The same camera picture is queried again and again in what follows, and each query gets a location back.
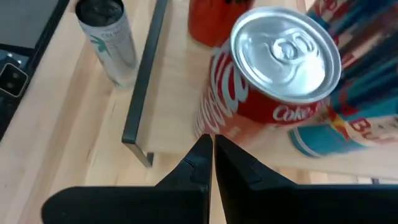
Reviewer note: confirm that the black stereo camera box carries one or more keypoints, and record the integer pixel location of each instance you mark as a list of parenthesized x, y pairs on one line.
[(12, 79)]

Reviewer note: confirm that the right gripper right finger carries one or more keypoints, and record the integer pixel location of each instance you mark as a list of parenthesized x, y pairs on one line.
[(264, 202)]

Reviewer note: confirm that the Celsius Peach Vibe can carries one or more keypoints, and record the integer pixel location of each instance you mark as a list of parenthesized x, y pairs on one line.
[(115, 46)]

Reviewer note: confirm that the red soda can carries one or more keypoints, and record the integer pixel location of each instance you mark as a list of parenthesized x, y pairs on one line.
[(217, 21), (280, 56)]

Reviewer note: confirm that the wooden shelf with black frame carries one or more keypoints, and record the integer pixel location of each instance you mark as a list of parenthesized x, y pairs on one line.
[(174, 93)]

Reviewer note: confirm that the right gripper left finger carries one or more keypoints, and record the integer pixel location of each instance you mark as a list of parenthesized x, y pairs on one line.
[(174, 205)]

